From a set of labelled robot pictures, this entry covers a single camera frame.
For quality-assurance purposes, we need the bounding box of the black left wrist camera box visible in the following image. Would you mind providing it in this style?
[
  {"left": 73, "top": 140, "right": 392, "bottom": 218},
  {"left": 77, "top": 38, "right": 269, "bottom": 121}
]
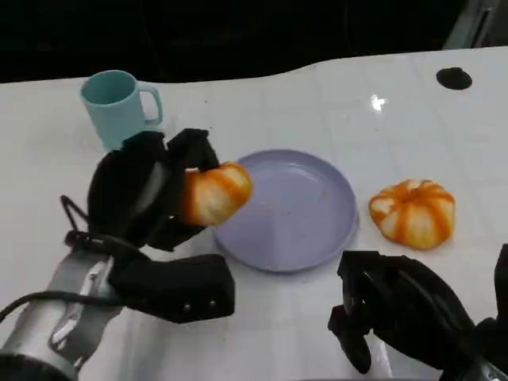
[{"left": 108, "top": 253, "right": 237, "bottom": 325}]

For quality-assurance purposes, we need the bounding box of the black table cable hole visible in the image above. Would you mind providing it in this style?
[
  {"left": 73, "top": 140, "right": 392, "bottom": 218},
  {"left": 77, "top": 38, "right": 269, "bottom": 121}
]
[{"left": 435, "top": 67, "right": 474, "bottom": 91}]

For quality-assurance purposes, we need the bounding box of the grey metal frame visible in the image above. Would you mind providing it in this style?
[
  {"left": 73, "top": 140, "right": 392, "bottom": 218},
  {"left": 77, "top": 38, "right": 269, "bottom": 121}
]
[{"left": 443, "top": 0, "right": 495, "bottom": 51}]

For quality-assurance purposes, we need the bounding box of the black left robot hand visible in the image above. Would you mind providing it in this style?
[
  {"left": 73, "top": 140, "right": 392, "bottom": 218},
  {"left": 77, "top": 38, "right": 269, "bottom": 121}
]
[{"left": 86, "top": 128, "right": 221, "bottom": 253}]

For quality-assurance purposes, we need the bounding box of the pale green mug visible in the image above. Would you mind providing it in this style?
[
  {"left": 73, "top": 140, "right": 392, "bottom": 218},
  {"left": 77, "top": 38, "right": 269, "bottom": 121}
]
[{"left": 80, "top": 69, "right": 165, "bottom": 152}]

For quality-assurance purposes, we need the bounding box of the lilac plate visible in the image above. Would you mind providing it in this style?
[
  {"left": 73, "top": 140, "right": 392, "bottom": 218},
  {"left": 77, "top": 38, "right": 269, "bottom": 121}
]
[{"left": 210, "top": 148, "right": 360, "bottom": 275}]

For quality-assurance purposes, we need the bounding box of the orange and white bread roll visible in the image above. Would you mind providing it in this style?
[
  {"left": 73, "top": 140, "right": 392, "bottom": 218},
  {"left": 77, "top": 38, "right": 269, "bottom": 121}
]
[
  {"left": 180, "top": 161, "right": 254, "bottom": 228},
  {"left": 368, "top": 179, "right": 456, "bottom": 251}
]

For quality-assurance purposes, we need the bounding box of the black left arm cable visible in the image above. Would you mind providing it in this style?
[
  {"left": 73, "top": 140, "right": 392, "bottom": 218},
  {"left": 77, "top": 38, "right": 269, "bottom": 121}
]
[{"left": 0, "top": 291, "right": 122, "bottom": 321}]

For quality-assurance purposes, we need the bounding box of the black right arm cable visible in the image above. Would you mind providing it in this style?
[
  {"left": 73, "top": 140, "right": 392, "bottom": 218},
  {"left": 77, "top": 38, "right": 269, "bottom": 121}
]
[{"left": 493, "top": 243, "right": 508, "bottom": 319}]

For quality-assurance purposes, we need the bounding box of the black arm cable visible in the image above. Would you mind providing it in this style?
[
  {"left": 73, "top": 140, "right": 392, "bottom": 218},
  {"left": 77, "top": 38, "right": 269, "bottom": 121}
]
[
  {"left": 0, "top": 291, "right": 122, "bottom": 321},
  {"left": 493, "top": 243, "right": 508, "bottom": 319}
]

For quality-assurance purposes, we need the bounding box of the black left wrist cable loop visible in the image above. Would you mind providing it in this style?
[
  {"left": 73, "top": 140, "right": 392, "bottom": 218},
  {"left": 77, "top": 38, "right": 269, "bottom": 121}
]
[{"left": 60, "top": 194, "right": 93, "bottom": 241}]

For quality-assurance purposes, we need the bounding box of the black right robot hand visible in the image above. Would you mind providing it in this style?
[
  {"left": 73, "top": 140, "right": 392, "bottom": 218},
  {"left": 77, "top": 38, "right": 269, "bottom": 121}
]
[{"left": 327, "top": 249, "right": 477, "bottom": 375}]

